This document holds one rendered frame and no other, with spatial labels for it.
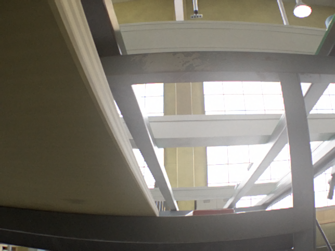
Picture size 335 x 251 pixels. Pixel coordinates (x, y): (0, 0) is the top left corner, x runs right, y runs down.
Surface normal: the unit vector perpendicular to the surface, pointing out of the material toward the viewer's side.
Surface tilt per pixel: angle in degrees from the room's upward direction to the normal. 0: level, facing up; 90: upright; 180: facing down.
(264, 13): 90
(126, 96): 180
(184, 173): 90
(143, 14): 90
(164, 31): 90
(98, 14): 180
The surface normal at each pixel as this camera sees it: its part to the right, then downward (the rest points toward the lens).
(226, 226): -0.07, -0.34
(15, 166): 0.01, 0.94
